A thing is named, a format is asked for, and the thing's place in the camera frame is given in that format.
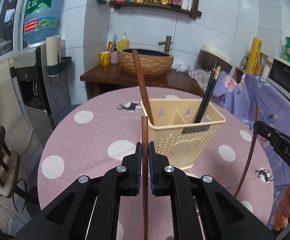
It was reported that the blue water jug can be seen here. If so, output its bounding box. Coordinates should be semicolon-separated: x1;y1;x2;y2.
23;0;62;44

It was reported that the person's right hand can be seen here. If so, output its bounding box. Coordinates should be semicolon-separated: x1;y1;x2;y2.
274;184;290;231

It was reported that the grey water dispenser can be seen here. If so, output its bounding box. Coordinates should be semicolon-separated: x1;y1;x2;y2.
12;39;74;128

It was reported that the curved brown wooden chopstick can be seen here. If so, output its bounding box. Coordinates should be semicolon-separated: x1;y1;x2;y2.
233;105;261;198

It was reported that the brass faucet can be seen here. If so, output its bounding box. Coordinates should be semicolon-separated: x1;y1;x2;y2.
158;36;172;54

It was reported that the yellow roll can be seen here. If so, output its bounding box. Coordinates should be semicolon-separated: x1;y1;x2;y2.
246;37;262;74

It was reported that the purple floral cloth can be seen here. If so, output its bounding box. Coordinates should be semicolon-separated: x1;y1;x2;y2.
213;72;290;229

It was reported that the cream plastic utensil holder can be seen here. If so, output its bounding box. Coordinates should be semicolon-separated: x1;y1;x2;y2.
148;99;226;170

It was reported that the dark wooden sink counter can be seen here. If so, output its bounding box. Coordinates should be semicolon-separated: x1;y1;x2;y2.
80;64;204;97

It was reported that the woven brown basin sink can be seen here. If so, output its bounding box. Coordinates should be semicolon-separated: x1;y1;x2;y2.
118;49;174;76

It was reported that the yellow mug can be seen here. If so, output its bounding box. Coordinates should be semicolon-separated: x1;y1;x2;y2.
100;51;111;66

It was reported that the brown white rice cooker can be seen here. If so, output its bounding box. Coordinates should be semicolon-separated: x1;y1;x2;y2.
198;44;233;74

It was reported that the yellow soap bottle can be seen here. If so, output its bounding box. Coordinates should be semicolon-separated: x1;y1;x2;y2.
117;33;130;50

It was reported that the brown wooden chopstick in holder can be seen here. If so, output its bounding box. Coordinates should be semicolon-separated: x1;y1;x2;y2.
132;49;154;125

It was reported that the white microwave oven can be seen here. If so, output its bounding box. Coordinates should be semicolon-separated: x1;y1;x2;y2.
267;57;290;101

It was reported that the small pink floral bottle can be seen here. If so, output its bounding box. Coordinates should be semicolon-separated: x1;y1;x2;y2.
111;45;118;64

